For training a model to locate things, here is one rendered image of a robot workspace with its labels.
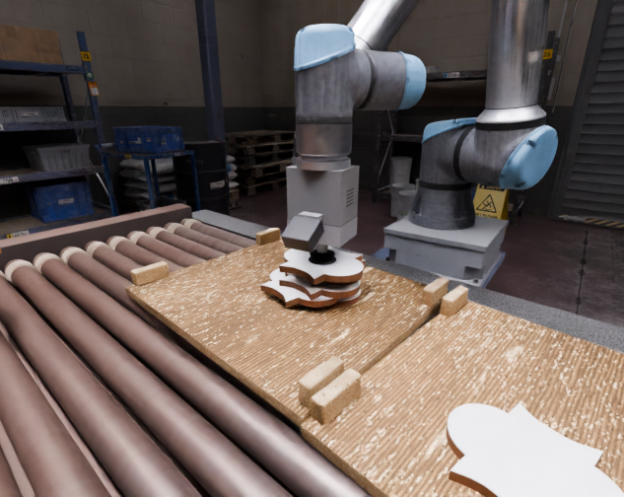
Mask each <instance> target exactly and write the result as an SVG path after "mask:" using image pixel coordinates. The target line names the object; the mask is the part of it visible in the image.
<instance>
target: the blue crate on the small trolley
mask: <svg viewBox="0 0 624 497"><path fill-rule="evenodd" d="M112 128H113V132H114V136H113V137H115V140H114V141H115V143H116V145H115V149H116V151H118V152H133V153H151V154H161V153H167V152H174V151H181V150H183V149H185V147H184V143H183V139H182V136H183V135H182V130H181V128H182V126H125V127H112Z"/></svg>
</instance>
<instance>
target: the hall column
mask: <svg viewBox="0 0 624 497"><path fill-rule="evenodd" d="M195 10H196V20H197V30H198V40H199V50H200V61H201V71H202V81H203V92H204V102H205V111H206V122H207V132H208V139H212V140H224V141H225V153H226V164H227V150H226V137H225V125H224V114H223V101H222V89H221V79H220V64H219V51H218V40H217V28H216V15H215V3H214V0H195ZM229 201H230V210H234V209H238V208H241V207H242V206H241V205H238V203H237V202H236V204H232V203H231V198H230V194H229Z"/></svg>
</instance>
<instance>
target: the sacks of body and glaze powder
mask: <svg viewBox="0 0 624 497"><path fill-rule="evenodd" d="M234 160H235V158H234V157H232V156H229V155H227V167H228V175H229V187H230V198H231V201H232V200H236V199H239V189H238V188H235V187H237V186H238V185H239V184H238V183H237V182H235V181H232V180H230V179H233V178H235V177H236V176H237V175H238V174H236V173H235V172H234V170H236V169H237V166H235V165H234V164H232V161H234ZM155 163H156V170H157V176H158V183H159V190H160V195H161V197H165V198H171V199H177V197H176V196H177V193H176V186H175V178H174V171H173V157H169V158H162V159H155ZM119 165H120V166H121V167H123V168H124V170H122V171H121V172H120V173H119V174H120V175H121V176H123V177H125V178H129V179H128V180H127V181H126V182H124V183H123V185H125V186H128V187H130V188H128V189H126V191H125V192H124V195H127V196H125V198H126V204H127V207H129V208H132V207H137V205H135V204H136V203H135V202H139V201H143V200H147V199H150V198H149V192H148V185H147V180H146V174H145V168H144V162H143V160H134V159H127V160H123V161H122V162H121V163H120V164H119ZM149 166H150V173H151V179H152V185H153V191H154V197H155V198H156V197H157V196H156V189H155V184H154V178H153V171H152V165H151V160H149Z"/></svg>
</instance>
